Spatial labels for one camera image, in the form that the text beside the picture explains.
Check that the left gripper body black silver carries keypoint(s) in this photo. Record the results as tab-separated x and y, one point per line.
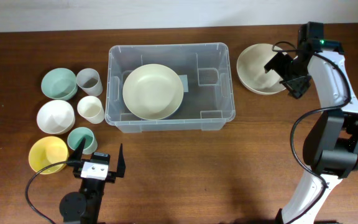
111	177

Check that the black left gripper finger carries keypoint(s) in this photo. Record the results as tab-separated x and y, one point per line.
121	165
77	154

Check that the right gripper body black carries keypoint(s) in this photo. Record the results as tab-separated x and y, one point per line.
293	76

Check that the yellow bowl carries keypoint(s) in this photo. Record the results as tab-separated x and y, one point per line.
47	151

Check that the cream plate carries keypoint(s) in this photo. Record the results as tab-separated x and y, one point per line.
152	91
251	72

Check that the blue plate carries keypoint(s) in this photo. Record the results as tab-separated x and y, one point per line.
173	113

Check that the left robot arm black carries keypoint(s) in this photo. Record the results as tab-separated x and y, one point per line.
84	205

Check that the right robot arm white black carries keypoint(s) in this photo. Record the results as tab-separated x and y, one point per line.
330	150

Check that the clear plastic storage container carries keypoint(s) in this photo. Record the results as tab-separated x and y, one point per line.
209	103

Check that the white label in container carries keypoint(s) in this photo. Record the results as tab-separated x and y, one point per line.
184	81

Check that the green cup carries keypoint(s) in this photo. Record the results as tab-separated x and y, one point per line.
76	136

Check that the white bowl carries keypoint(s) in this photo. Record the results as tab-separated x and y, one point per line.
56	117

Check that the cream cup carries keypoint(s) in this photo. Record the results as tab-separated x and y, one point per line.
91	109

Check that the green bowl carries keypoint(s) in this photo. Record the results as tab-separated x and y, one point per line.
59	84

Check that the grey cup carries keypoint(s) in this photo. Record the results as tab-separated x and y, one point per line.
89	81

